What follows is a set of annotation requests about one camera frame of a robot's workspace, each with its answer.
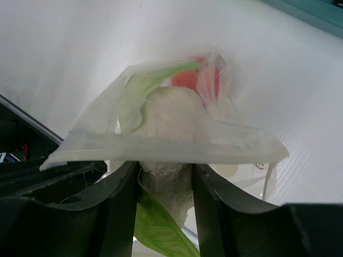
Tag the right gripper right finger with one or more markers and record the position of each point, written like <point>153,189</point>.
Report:
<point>231,222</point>

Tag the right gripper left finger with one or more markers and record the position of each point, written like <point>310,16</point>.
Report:
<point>98,221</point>

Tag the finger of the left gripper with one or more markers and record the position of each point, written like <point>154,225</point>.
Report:
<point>24,179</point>

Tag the green fake lettuce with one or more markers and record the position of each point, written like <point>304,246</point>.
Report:
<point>154,227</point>

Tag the white fake food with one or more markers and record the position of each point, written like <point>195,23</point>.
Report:
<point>170,115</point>

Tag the clear dotted zip bag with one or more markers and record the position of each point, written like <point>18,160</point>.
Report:
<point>230,141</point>

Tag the red fake food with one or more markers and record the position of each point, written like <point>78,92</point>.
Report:
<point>205,81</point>

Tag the teal plastic bin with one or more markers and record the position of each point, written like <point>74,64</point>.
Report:
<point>312,12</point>

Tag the aluminium mounting rail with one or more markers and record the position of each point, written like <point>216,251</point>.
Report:
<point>30,121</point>

